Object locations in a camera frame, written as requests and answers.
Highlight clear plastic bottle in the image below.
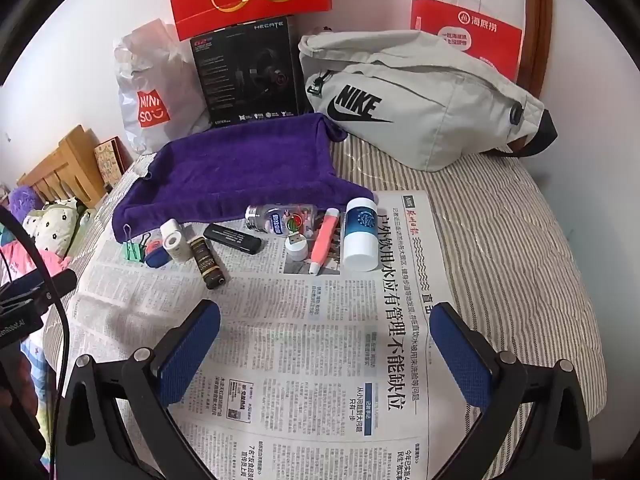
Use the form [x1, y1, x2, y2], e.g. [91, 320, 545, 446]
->
[244, 203, 321, 238]

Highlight red paper bag white handles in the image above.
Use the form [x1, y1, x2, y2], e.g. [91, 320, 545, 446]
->
[410, 0, 523, 82]

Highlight pink tube white tip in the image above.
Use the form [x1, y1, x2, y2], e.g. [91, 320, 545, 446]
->
[308, 208, 340, 276]

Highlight black product box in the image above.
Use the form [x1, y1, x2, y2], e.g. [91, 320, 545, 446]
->
[190, 14, 301, 123]

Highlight black rectangular device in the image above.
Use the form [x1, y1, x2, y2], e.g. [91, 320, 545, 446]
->
[203, 223, 262, 255]

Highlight patterned small box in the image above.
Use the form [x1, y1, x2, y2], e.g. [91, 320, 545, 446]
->
[93, 136, 132, 183]

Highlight white round usb adapter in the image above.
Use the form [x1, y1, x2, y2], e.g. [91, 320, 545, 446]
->
[285, 231, 309, 262]

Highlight brown wooden post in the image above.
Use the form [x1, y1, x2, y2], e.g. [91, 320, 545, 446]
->
[520, 0, 553, 101]

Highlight purple towel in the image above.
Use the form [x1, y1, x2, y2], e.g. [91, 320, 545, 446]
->
[111, 112, 377, 245]

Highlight small blue case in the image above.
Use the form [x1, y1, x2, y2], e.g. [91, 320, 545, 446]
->
[144, 240, 173, 268]

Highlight green binder clip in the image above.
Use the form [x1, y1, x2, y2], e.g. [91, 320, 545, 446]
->
[121, 225, 157, 262]

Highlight white dotted plush toy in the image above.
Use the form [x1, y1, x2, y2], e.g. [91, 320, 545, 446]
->
[22, 197, 83, 256]

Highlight pink cloth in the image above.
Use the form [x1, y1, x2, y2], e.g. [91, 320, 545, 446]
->
[0, 237, 71, 286]

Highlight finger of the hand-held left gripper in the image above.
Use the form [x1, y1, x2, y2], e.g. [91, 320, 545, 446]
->
[0, 269, 78, 311]

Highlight white bottle blue label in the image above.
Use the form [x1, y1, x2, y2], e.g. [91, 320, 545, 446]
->
[341, 197, 378, 271]

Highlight small white roll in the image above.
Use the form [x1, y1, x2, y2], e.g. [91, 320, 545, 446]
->
[167, 235, 194, 262]

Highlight newspaper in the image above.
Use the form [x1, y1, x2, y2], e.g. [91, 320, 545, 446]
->
[42, 152, 451, 480]

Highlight black cable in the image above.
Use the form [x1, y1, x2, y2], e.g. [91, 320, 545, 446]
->
[0, 207, 71, 396]

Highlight black gold tube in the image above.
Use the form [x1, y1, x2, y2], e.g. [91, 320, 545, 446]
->
[189, 236, 231, 291]

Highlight striped bedsheet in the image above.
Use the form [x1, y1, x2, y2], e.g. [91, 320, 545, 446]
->
[42, 132, 601, 421]

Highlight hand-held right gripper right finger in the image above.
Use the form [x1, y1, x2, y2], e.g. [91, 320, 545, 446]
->
[427, 301, 596, 480]

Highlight white plastic shopping bag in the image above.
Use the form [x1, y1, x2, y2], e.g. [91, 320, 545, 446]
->
[112, 19, 213, 156]

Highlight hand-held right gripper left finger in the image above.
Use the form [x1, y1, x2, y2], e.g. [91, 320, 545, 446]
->
[52, 299, 223, 480]

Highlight grey waist bag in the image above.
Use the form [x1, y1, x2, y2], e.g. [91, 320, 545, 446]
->
[298, 30, 558, 173]

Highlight purple plush toy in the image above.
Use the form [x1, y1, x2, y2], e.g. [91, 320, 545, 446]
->
[7, 185, 43, 221]

